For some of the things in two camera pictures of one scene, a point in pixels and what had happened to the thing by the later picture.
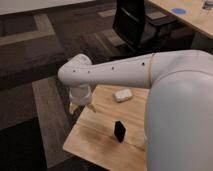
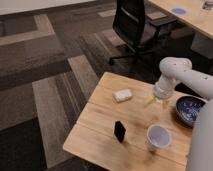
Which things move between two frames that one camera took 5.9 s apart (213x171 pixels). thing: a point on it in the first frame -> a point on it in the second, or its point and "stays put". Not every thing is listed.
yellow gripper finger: (72, 107) -> (149, 101)
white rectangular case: (122, 95) stays put
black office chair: (138, 29) stays put
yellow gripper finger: (90, 106) -> (166, 104)
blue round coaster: (178, 10) stays put
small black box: (119, 131) stays put
